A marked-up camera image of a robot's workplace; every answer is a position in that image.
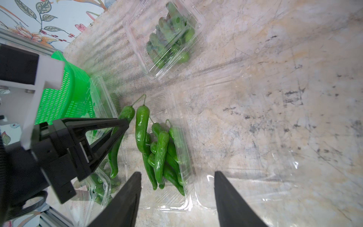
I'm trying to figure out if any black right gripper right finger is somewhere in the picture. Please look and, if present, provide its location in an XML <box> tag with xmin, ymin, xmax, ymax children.
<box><xmin>214</xmin><ymin>171</ymin><xmax>266</xmax><ymax>227</ymax></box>

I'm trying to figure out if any clear pepper clamshell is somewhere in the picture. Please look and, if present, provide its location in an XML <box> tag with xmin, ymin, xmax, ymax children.
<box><xmin>123</xmin><ymin>1</ymin><xmax>206</xmax><ymax>82</ymax></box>
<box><xmin>119</xmin><ymin>70</ymin><xmax>306</xmax><ymax>213</ymax></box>
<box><xmin>45</xmin><ymin>75</ymin><xmax>128</xmax><ymax>227</ymax></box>

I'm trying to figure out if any long green pepper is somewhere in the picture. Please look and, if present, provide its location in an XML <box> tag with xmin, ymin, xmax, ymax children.
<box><xmin>108</xmin><ymin>94</ymin><xmax>147</xmax><ymax>179</ymax></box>

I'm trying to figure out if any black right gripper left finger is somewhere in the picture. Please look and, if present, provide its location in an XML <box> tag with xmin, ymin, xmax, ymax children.
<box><xmin>89</xmin><ymin>172</ymin><xmax>141</xmax><ymax>227</ymax></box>

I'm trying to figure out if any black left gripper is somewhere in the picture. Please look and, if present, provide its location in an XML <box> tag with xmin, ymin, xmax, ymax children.
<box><xmin>1</xmin><ymin>118</ymin><xmax>129</xmax><ymax>218</ymax></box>

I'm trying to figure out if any green plastic basket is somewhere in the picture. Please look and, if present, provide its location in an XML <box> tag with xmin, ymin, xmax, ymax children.
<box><xmin>35</xmin><ymin>51</ymin><xmax>95</xmax><ymax>125</ymax></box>

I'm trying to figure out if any green pepper pile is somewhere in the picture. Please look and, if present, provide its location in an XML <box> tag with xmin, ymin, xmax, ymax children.
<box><xmin>135</xmin><ymin>103</ymin><xmax>185</xmax><ymax>196</ymax></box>

